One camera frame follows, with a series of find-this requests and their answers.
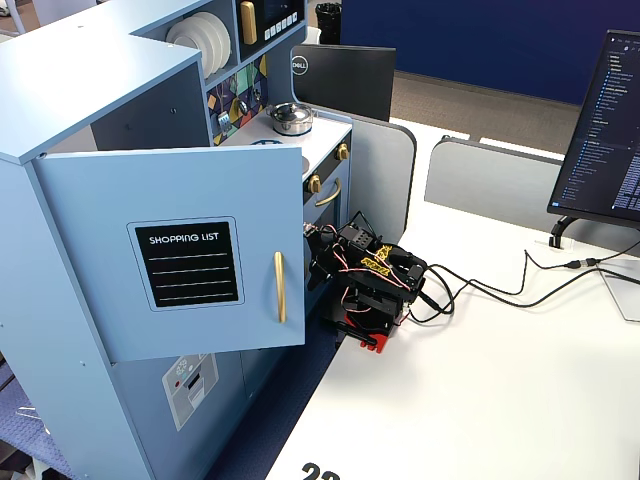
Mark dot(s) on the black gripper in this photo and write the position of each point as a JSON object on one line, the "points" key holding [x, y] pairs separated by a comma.
{"points": [[320, 261]]}

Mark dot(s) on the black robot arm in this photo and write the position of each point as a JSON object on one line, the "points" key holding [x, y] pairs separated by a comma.
{"points": [[385, 295]]}

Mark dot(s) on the blue shopping list cabinet door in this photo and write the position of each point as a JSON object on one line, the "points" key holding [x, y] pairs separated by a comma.
{"points": [[200, 190]]}

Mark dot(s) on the red table clamp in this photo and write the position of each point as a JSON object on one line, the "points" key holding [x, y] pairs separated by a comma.
{"points": [[376, 344]]}

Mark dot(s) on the gold oven knob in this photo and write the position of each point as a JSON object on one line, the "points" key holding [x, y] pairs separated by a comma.
{"points": [[342, 151], [314, 183]]}

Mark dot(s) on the grey rounded desk divider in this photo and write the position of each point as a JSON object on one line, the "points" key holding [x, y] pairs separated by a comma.
{"points": [[380, 175]]}

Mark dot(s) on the silver pot with lid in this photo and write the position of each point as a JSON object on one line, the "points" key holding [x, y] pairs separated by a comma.
{"points": [[290, 117]]}

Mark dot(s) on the silver toy spatula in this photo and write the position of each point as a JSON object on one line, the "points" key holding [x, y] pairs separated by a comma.
{"points": [[224, 120]]}

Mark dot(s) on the silver toy ladle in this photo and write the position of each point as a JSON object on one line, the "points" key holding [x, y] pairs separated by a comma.
{"points": [[242, 106]]}

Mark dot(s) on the grey low desk divider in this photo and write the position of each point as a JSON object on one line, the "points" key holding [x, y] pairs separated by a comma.
{"points": [[490, 180]]}

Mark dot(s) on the black Dell monitor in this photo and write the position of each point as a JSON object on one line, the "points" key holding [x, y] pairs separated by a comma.
{"points": [[345, 80]]}

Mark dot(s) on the black number sticker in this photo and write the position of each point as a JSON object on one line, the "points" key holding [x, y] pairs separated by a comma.
{"points": [[320, 472]]}

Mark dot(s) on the black trash bin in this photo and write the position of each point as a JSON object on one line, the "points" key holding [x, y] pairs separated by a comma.
{"points": [[328, 22]]}

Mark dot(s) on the black toy microwave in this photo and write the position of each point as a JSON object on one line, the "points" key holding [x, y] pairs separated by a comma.
{"points": [[280, 22]]}

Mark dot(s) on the white plate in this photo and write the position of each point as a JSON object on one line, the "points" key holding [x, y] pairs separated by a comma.
{"points": [[225, 35], [216, 29], [182, 40], [206, 31]]}

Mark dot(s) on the blue office partition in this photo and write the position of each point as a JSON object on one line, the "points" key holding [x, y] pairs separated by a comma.
{"points": [[490, 40]]}

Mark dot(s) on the monitor with code screen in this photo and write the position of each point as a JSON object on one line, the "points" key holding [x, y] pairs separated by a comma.
{"points": [[607, 135]]}

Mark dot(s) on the blue toy kitchen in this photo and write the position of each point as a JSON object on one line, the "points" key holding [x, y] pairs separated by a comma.
{"points": [[60, 80]]}

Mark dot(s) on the grey flat base plate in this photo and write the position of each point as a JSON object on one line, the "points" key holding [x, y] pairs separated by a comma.
{"points": [[625, 295]]}

